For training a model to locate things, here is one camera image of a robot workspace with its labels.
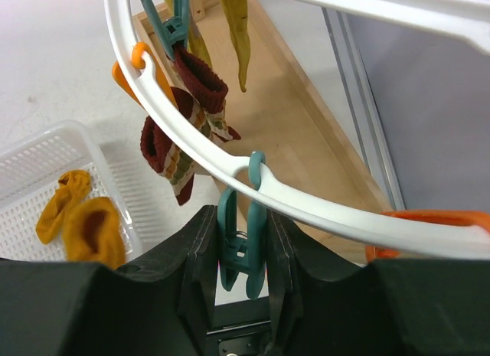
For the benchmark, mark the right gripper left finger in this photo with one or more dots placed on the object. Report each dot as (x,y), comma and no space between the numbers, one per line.
(161,303)

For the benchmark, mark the orange clip upper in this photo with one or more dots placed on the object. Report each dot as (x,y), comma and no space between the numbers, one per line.
(139,64)

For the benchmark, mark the mustard sock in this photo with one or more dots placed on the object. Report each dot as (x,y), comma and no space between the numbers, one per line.
(73,187)
(91,233)

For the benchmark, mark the white plastic basket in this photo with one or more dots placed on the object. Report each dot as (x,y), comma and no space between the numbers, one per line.
(30,169)

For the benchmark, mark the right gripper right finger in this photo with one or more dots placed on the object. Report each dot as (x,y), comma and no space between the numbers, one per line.
(322,304)

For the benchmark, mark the orange clothespin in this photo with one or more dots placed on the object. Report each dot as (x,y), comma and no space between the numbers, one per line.
(451,218)

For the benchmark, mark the teal clothespin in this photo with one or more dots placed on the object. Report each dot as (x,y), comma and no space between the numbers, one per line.
(241,251)

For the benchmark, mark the white round sock hanger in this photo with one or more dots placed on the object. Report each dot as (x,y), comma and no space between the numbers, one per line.
(335,225)

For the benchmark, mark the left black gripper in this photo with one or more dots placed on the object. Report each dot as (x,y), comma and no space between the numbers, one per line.
(240,328)

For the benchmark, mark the olive yellow sock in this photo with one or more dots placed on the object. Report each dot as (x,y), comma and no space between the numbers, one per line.
(236,13)

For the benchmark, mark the teal clip upper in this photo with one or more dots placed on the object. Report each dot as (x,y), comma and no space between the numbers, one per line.
(172,32)

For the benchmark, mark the wooden drying rack frame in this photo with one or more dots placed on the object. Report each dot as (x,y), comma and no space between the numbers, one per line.
(282,115)

